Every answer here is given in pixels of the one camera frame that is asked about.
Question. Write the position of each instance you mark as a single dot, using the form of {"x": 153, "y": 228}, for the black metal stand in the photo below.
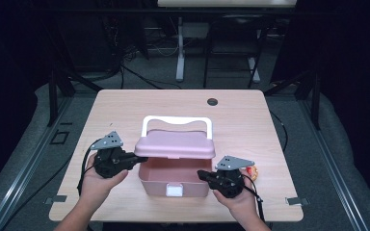
{"x": 315, "y": 102}
{"x": 53, "y": 96}

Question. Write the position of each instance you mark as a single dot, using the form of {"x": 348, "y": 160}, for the white desk with white legs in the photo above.
{"x": 180, "y": 57}

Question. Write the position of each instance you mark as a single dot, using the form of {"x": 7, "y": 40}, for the aluminium floor rail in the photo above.
{"x": 22, "y": 179}
{"x": 334, "y": 170}

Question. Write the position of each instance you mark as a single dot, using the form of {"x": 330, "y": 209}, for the grey tape tab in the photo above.
{"x": 297, "y": 201}
{"x": 55, "y": 199}

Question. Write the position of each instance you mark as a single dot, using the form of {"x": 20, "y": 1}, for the person's left hand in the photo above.
{"x": 96, "y": 187}

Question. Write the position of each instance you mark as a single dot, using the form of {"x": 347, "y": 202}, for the black chair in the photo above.
{"x": 237, "y": 32}

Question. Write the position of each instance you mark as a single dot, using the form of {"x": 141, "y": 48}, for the black round table grommet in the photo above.
{"x": 212, "y": 102}

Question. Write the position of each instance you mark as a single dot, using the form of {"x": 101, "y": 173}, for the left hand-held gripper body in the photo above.
{"x": 109, "y": 163}

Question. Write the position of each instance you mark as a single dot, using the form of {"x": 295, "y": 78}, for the person's right hand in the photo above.
{"x": 242, "y": 205}

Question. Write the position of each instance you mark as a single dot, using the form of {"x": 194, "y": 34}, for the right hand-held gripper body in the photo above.
{"x": 229, "y": 184}

